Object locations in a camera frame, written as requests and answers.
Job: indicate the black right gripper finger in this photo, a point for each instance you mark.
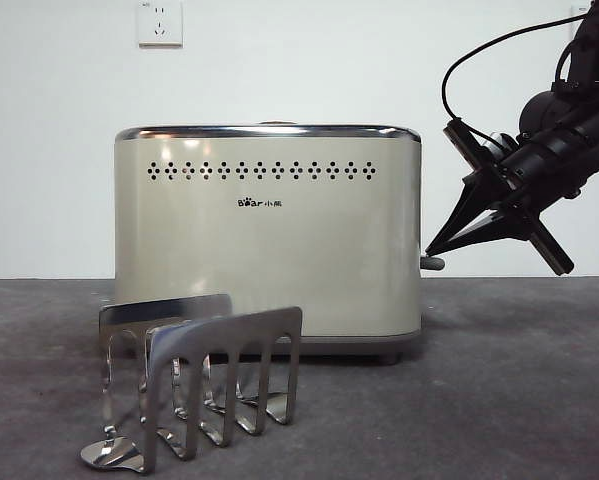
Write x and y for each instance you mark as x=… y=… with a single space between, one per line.
x=466 y=205
x=504 y=227

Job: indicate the grey toaster lever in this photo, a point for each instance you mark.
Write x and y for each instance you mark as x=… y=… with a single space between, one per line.
x=433 y=262

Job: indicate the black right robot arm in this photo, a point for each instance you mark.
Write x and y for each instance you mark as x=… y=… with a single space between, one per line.
x=579 y=130

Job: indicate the cream toaster with chrome top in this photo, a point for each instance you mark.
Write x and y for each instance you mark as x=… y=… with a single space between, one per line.
x=279 y=260

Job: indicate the stainless steel toast rack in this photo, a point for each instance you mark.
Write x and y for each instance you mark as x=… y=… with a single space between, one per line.
x=279 y=322

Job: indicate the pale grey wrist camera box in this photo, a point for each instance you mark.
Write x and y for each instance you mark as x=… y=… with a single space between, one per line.
x=501 y=142

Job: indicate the white wall socket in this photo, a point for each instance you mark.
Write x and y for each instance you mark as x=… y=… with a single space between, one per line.
x=160 y=24

